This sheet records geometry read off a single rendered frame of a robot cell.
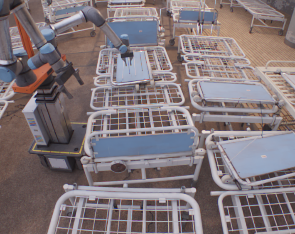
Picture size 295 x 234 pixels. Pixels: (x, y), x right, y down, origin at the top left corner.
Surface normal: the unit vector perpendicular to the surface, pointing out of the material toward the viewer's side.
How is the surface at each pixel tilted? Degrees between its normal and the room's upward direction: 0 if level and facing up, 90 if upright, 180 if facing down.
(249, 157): 5
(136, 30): 90
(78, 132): 0
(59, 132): 90
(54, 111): 90
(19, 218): 0
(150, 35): 90
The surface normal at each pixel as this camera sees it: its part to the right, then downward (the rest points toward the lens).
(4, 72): -0.07, 0.74
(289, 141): -0.01, -0.82
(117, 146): 0.10, 0.64
